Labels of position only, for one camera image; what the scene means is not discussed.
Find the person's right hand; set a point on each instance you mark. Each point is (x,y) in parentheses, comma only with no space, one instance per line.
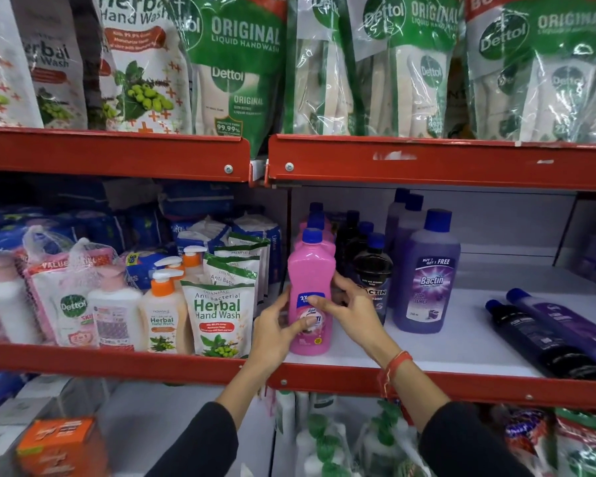
(360,320)

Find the person's left hand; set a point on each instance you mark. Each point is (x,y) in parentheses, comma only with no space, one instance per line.
(270,337)

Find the person's left thumb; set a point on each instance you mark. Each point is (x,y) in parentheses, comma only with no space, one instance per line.
(302,326)

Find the person's right thumb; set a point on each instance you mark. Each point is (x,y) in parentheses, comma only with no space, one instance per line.
(327,307)

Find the pink cleaner bottle blue cap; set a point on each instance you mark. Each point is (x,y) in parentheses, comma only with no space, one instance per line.
(310,273)
(316,208)
(323,238)

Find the person's right forearm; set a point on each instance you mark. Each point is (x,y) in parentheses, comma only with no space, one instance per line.
(452,432)

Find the person's left forearm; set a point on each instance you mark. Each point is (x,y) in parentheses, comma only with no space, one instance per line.
(213,427)

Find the black cleaner bottle blue cap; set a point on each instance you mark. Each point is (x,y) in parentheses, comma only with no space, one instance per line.
(373,278)
(541,342)
(365,228)
(346,238)

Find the small white herbal refill pouch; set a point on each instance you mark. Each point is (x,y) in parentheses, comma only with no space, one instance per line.
(217,317)
(233,270)
(248,253)
(251,239)

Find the purple cleaner bottle blue cap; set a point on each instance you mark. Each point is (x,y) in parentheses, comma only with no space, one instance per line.
(427,283)
(393,213)
(406,218)
(571,320)

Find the group of green pump bottles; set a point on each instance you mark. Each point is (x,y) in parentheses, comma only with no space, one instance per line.
(337,437)

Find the orange pump hand wash bottle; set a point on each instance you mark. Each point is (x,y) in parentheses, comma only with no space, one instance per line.
(193,263)
(163,312)
(171,263)

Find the red metal shelf edge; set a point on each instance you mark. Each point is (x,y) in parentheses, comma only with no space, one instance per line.
(114,153)
(442,163)
(104,362)

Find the white pink pump bottle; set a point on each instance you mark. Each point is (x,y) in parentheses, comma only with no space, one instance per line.
(115,312)
(10,302)

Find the green liquid handwash refill pouch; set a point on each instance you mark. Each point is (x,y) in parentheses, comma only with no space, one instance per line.
(536,69)
(412,69)
(238,59)
(318,79)

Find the pink value pack bag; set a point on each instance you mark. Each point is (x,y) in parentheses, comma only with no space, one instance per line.
(59,293)

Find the pile of blue packets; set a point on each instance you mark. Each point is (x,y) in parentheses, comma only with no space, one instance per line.
(79,218)

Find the orange cardboard box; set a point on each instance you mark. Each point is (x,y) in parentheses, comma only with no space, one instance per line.
(62,447)

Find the colourful pouches on lower shelf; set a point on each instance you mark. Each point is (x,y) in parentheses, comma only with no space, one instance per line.
(561,442)

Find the white cardboard boxes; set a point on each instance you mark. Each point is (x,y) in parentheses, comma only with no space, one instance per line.
(25,407)

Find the white herbal hand wash pouch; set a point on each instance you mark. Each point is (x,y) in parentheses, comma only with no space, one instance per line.
(0,69)
(144,74)
(54,64)

